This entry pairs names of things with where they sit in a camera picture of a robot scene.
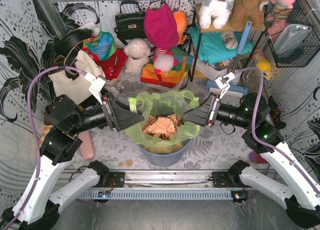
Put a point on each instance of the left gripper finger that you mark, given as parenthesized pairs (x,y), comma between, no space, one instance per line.
(116,103)
(125,120)

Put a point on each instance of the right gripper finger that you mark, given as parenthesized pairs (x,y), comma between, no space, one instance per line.
(198,118)
(205,107)

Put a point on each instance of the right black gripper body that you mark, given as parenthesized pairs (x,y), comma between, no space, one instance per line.
(212,110)

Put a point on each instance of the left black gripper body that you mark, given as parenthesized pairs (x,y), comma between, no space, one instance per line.
(110,112)

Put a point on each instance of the blue trash bin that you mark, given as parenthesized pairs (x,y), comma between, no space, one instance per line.
(166,160)

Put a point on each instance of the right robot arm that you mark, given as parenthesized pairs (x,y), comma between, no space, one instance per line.
(299,194)

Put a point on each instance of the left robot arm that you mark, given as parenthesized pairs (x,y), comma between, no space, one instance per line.
(39,207)

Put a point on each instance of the cream canvas tote bag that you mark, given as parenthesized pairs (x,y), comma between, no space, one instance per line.
(77,89)

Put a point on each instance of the colorful patterned bag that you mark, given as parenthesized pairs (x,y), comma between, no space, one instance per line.
(100,47)

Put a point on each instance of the blue floor sweeper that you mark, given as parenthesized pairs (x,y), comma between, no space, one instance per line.
(235,90)

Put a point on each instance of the crumpled brown paper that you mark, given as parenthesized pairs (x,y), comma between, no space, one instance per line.
(162,127)

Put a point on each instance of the red cloth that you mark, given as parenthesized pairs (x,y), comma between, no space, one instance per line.
(113,65)

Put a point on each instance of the pink eyeglass case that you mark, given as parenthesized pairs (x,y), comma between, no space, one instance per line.
(86,149)

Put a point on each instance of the rainbow striped cloth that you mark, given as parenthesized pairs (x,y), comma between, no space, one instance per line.
(174,76)

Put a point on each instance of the teal folded cloth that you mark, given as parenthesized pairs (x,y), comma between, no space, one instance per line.
(212,48)

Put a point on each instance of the yellow plush duck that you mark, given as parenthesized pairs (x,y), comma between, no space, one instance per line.
(263,64)

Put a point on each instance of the cream plush sheep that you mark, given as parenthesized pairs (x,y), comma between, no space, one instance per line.
(137,52)

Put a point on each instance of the grey sneaker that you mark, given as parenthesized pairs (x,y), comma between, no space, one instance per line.
(229,39)

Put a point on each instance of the pink white plush toy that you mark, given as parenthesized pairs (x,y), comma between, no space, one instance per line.
(163,60)

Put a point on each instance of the wooden metal shelf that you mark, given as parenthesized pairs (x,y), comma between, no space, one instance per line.
(228,27)

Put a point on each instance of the black leather handbag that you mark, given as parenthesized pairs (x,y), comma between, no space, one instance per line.
(131,25)

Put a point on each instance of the white plush dog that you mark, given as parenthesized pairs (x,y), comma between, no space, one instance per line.
(215,13)

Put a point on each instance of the brown teddy bear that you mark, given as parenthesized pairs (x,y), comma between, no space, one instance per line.
(248,10)

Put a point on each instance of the silver foil pouch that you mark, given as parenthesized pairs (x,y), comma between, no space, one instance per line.
(291,37)

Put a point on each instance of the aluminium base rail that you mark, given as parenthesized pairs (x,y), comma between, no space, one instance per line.
(104,185)

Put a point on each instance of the black wire basket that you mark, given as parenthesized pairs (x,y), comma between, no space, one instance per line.
(306,51)

